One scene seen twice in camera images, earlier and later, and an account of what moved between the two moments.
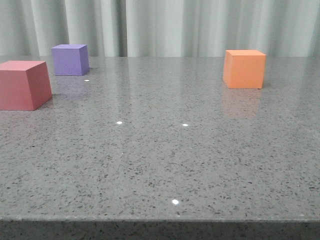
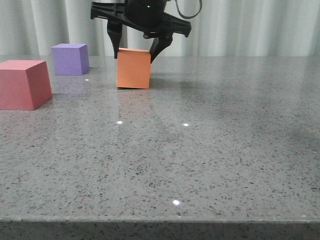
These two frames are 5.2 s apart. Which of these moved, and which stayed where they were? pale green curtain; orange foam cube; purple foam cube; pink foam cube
Moved: orange foam cube
Stayed: pink foam cube; pale green curtain; purple foam cube
